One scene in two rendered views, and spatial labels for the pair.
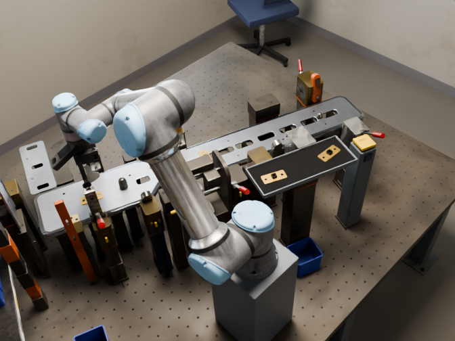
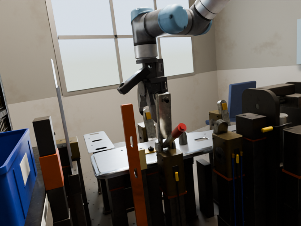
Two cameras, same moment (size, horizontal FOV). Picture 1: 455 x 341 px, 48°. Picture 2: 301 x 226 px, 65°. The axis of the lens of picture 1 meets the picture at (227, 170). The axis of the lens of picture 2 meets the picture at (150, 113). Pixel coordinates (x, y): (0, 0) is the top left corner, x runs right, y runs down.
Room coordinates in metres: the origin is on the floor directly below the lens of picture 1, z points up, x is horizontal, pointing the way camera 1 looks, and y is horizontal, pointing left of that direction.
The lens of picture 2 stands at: (0.47, 0.45, 1.29)
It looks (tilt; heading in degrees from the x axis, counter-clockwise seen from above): 11 degrees down; 4
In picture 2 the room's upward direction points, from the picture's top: 6 degrees counter-clockwise
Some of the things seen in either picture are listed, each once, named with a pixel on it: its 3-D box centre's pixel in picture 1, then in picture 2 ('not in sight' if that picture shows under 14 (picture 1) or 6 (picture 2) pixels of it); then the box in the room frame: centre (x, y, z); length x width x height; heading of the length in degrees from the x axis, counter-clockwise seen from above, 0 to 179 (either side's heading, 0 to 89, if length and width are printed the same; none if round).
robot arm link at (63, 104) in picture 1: (68, 112); (144, 27); (1.25, 0.49, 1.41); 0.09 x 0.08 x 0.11; 44
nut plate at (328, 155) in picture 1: (329, 152); not in sight; (1.25, -0.36, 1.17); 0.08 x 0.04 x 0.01; 129
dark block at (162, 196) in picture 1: (175, 231); (252, 182); (1.14, 0.21, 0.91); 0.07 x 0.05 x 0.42; 23
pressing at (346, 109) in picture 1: (209, 155); (259, 126); (1.44, 0.07, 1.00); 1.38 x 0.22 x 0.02; 113
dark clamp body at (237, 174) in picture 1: (237, 210); not in sight; (1.24, -0.03, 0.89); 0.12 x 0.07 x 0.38; 23
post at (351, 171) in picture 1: (355, 185); not in sight; (1.30, -0.50, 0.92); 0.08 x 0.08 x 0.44; 23
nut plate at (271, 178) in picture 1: (273, 176); not in sight; (1.15, -0.16, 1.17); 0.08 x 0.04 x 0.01; 108
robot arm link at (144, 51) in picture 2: (74, 130); (145, 52); (1.26, 0.50, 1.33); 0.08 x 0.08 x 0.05
